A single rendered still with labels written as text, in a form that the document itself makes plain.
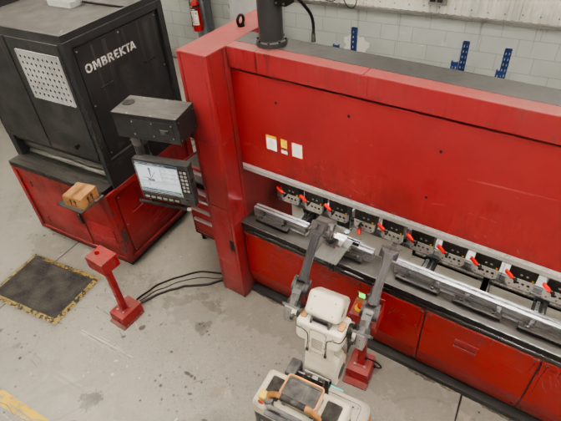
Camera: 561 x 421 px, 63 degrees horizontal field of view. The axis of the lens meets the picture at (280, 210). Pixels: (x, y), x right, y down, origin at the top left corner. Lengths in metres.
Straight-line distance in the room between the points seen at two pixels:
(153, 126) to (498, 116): 2.06
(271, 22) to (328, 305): 1.67
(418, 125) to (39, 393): 3.49
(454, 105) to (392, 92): 0.33
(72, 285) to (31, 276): 0.48
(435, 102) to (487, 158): 0.40
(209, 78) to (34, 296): 2.96
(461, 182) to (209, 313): 2.56
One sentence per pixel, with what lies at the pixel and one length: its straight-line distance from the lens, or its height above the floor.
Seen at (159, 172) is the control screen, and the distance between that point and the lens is 3.39.
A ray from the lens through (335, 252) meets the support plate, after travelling 3.32.
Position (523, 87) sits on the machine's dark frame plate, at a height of 2.30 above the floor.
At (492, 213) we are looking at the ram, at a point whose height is 1.65.
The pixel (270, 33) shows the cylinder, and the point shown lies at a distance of 2.97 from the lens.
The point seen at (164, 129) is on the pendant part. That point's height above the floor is 1.87.
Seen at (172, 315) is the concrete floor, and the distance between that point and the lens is 4.39.
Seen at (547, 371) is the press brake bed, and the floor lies 0.70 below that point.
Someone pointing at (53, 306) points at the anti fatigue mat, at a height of 0.02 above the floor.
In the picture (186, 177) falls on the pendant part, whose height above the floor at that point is 1.51.
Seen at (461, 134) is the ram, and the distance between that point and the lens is 2.58.
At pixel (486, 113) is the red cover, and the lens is 2.48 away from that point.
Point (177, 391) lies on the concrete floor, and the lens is 3.97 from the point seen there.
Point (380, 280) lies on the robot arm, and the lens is 2.68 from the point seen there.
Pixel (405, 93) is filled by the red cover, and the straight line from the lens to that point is 2.56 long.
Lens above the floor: 3.38
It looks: 41 degrees down
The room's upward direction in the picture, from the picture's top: 4 degrees counter-clockwise
